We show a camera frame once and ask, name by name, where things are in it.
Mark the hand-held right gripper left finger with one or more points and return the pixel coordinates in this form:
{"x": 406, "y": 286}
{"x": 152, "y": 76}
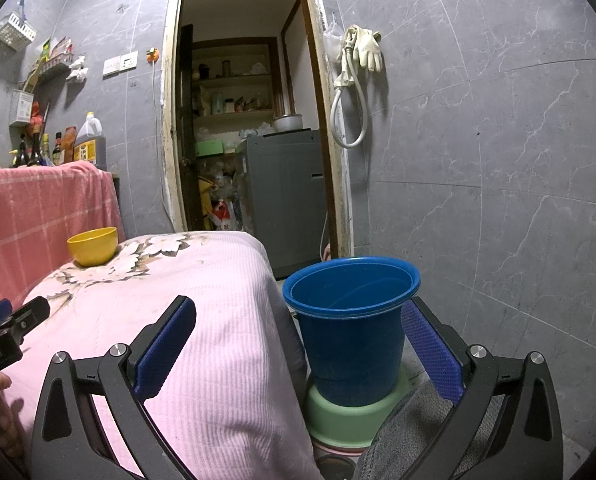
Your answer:
{"x": 165, "y": 350}

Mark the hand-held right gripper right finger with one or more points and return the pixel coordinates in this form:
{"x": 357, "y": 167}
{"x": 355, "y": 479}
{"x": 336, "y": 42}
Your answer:
{"x": 430, "y": 350}

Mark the blue plastic bucket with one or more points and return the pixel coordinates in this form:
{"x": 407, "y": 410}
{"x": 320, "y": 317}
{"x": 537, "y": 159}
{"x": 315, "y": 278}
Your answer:
{"x": 353, "y": 350}

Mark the person's left hand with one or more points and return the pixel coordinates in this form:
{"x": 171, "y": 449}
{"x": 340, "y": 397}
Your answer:
{"x": 3, "y": 410}

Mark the pink floral blanket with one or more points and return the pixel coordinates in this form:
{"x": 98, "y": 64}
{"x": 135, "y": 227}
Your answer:
{"x": 218, "y": 320}

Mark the yellow plastic bowl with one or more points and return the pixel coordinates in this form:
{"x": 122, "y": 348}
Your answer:
{"x": 93, "y": 247}

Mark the pink checkered cloth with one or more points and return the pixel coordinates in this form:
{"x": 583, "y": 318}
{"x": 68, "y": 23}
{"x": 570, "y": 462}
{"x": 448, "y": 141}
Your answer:
{"x": 43, "y": 210}

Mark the green plastic basin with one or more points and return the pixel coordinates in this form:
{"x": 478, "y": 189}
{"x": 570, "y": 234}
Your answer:
{"x": 328, "y": 420}

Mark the red white bag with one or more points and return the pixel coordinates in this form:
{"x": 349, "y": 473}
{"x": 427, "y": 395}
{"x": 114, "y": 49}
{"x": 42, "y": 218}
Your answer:
{"x": 223, "y": 215}

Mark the yellow bag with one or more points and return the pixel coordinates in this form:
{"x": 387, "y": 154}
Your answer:
{"x": 206, "y": 205}

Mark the orange bottle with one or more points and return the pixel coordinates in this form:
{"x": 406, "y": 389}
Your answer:
{"x": 69, "y": 147}

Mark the large oil jug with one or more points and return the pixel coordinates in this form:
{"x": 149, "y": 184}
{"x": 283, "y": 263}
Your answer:
{"x": 90, "y": 147}

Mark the grey washing machine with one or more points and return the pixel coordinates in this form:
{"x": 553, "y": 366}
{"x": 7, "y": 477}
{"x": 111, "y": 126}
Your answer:
{"x": 283, "y": 200}

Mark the red packet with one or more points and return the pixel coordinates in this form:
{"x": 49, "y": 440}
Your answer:
{"x": 35, "y": 117}

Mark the white utensil holder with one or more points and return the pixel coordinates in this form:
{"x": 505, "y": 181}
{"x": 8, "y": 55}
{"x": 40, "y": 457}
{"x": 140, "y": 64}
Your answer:
{"x": 21, "y": 107}

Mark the green box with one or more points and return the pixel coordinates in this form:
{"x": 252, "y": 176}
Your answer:
{"x": 209, "y": 148}

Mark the dark wooden door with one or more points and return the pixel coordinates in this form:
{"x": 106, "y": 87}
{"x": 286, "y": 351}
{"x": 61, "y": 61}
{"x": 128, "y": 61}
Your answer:
{"x": 187, "y": 135}

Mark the white hanging rag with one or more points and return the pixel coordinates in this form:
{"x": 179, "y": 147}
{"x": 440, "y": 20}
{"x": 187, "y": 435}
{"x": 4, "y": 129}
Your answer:
{"x": 78, "y": 69}

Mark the metal pot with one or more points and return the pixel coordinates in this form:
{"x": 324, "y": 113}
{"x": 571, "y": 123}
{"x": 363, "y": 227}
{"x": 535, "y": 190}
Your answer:
{"x": 288, "y": 122}

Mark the row of seasoning packets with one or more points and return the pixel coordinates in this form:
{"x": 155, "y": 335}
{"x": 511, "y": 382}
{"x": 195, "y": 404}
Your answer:
{"x": 50, "y": 50}

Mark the wooden shelf unit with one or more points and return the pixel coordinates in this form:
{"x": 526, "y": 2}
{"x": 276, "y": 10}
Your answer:
{"x": 238, "y": 80}

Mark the cream rubber gloves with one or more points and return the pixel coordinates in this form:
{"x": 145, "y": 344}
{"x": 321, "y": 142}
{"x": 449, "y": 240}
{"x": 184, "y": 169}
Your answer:
{"x": 367, "y": 47}

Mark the wooden door frame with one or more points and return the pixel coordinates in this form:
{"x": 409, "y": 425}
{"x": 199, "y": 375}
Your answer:
{"x": 170, "y": 135}

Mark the white wall rack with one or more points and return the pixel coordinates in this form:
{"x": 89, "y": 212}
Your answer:
{"x": 55, "y": 66}

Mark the white wall basket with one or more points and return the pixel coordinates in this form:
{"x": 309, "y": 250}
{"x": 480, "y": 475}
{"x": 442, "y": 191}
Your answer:
{"x": 14, "y": 32}

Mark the orange wall hook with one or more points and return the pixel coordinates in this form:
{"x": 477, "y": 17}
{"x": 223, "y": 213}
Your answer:
{"x": 152, "y": 55}

